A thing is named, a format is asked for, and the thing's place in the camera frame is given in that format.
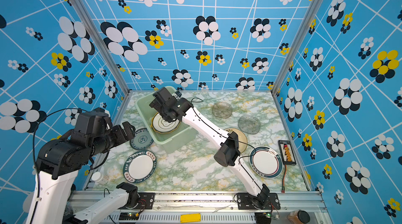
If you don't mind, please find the beige bowl plate with leaves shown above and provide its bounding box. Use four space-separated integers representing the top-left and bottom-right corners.
225 128 248 153

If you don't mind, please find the yellow tag on rail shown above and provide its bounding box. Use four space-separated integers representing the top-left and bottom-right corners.
180 213 201 224

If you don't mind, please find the white plate green lettered rim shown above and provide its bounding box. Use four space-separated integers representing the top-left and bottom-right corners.
122 150 157 184

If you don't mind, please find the brown jar black lid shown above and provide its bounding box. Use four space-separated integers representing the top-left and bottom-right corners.
287 210 311 224

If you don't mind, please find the aluminium front rail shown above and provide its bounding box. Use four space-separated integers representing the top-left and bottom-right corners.
67 191 333 224

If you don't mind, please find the yellow dotted plate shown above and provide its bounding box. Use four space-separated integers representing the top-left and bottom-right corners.
150 112 182 134

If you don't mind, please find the white plate striped green rim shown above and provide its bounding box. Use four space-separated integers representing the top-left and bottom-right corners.
249 146 283 179

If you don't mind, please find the clear glass plate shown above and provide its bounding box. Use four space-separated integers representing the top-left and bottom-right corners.
238 115 261 135
211 102 233 118

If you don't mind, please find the light green plastic bin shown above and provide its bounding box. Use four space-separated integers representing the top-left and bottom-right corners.
136 91 197 148

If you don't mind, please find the clear glass plate far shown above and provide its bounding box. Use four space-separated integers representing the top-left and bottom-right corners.
211 102 233 118

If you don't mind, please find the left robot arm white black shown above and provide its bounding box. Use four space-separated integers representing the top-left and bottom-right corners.
26 108 139 224

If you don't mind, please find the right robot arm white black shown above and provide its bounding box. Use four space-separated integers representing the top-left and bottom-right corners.
149 88 276 210

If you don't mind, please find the black battery charger box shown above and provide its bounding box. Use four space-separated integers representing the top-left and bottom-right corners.
278 140 297 165

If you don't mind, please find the small teal patterned plate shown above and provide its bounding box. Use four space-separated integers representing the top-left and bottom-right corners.
130 128 153 150

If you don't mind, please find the clear glass plate right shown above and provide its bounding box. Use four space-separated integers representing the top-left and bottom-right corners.
238 115 261 135

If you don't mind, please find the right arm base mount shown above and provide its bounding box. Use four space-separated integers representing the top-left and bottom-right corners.
233 193 281 211

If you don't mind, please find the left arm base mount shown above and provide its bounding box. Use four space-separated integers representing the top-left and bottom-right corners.
134 192 156 210

